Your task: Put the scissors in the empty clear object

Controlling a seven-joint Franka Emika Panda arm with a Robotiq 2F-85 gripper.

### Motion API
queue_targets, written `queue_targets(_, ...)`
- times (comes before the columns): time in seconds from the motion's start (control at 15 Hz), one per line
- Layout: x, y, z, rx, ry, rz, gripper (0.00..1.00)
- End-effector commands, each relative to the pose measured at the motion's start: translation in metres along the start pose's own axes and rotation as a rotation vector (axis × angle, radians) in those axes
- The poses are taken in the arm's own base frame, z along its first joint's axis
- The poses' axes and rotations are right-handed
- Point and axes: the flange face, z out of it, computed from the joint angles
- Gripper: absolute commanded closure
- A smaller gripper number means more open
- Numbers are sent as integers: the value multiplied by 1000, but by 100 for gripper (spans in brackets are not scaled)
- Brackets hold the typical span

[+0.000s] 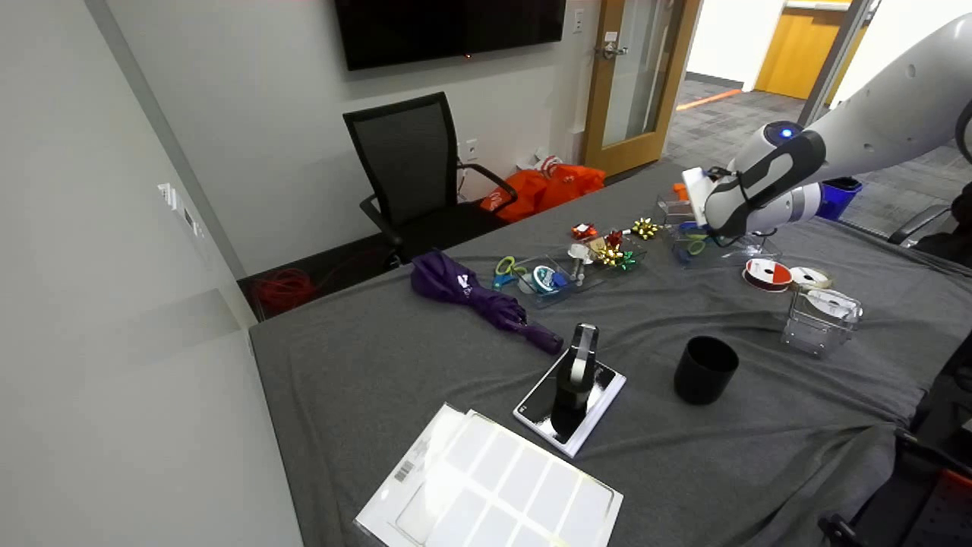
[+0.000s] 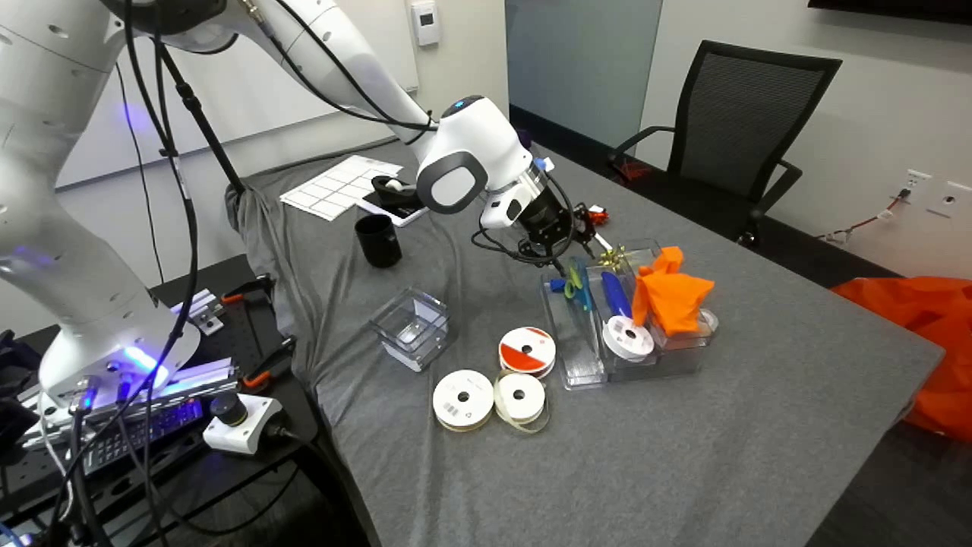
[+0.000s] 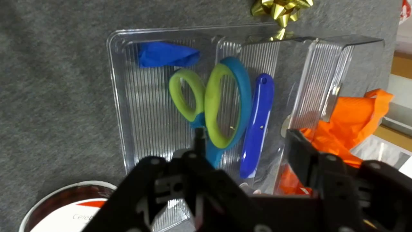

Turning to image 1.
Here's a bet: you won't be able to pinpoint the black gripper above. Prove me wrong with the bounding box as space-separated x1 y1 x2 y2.
703 185 753 247

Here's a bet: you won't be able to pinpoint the red white ribbon spool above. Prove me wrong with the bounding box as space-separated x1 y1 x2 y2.
741 256 796 291

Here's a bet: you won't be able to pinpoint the blue bin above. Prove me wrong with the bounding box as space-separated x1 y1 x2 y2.
809 176 866 222

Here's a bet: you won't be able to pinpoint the gold gift bow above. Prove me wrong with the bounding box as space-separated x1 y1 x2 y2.
590 236 625 267

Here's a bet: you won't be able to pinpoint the small clear square container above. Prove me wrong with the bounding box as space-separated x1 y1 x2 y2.
780 291 861 362

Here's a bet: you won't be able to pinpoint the black cup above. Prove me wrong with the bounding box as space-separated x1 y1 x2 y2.
670 335 741 408

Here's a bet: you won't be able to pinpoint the wooden door with glass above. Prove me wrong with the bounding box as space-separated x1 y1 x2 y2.
580 0 706 181

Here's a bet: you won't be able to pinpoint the yellow wooden door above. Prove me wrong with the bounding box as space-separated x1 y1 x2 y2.
753 2 847 104

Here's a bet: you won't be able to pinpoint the orange bag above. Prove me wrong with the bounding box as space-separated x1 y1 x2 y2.
479 162 607 226

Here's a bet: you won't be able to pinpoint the blue tape roll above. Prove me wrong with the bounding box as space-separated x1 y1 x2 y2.
528 265 573 299

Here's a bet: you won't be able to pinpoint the green blue plastic rings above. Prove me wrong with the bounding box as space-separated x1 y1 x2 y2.
493 254 528 291

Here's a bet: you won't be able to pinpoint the black tape dispenser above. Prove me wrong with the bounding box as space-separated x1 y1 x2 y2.
548 320 601 440

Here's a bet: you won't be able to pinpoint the flat black white box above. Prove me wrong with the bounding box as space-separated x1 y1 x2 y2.
511 353 630 461

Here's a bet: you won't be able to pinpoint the purple cloth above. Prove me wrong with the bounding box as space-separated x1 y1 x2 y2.
408 250 567 360

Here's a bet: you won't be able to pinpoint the black chair with red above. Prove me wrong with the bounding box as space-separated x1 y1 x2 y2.
817 331 972 547

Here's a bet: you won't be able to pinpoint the black mesh office chair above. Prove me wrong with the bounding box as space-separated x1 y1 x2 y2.
340 90 520 267

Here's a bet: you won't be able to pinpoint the white label sheet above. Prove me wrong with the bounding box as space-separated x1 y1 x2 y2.
352 402 625 547

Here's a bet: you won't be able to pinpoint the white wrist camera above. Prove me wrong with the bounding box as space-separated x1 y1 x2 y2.
681 163 715 231

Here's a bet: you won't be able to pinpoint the black wall television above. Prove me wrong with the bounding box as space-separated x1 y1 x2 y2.
335 0 567 72

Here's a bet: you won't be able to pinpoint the red coiled cable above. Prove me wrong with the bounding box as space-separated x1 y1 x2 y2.
252 267 318 316

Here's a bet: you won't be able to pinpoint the white wall switch plate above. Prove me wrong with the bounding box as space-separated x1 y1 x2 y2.
156 181 201 236

